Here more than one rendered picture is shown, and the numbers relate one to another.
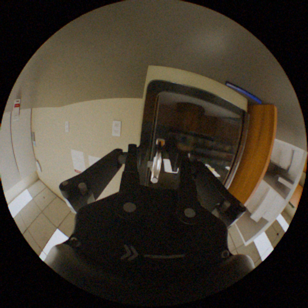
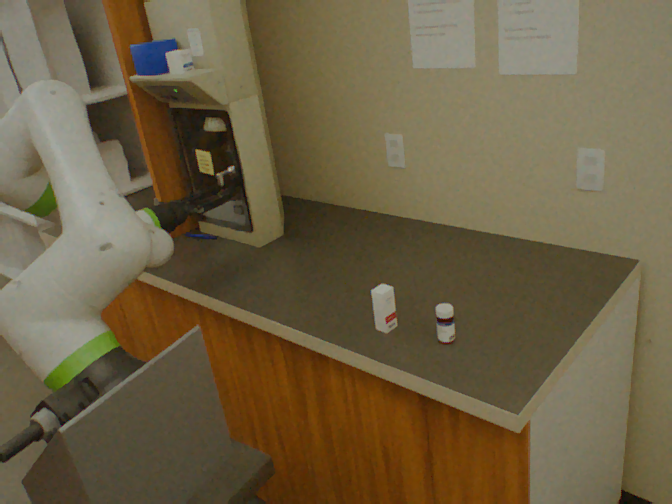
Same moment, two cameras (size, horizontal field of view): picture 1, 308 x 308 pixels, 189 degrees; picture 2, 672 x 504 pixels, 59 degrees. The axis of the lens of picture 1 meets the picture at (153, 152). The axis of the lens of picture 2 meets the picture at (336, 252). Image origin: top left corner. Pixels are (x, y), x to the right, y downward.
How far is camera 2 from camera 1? 182 cm
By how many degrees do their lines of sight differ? 62
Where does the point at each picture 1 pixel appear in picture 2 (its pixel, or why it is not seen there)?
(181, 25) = (215, 261)
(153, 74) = (254, 238)
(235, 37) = (197, 259)
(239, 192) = (161, 148)
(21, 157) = not seen: outside the picture
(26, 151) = not seen: outside the picture
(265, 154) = (163, 196)
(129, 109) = (380, 188)
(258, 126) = not seen: hidden behind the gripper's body
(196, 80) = (234, 234)
